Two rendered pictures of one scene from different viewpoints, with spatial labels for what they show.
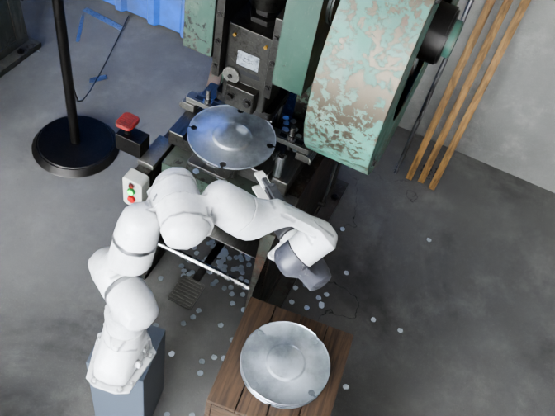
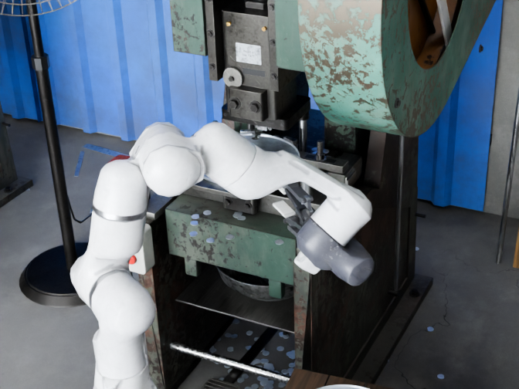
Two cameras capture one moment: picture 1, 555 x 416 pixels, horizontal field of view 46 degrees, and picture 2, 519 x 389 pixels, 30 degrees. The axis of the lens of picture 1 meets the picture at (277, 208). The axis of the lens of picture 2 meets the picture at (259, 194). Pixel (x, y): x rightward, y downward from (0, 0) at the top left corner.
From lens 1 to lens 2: 0.85 m
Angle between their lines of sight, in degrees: 23
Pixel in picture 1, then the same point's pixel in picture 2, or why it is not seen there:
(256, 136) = not seen: hidden behind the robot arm
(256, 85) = (262, 83)
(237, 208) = (231, 146)
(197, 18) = (184, 11)
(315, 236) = (339, 197)
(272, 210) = (277, 157)
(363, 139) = (367, 47)
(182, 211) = (165, 145)
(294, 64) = (296, 33)
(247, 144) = not seen: hidden behind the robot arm
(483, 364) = not seen: outside the picture
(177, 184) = (161, 129)
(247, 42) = (243, 29)
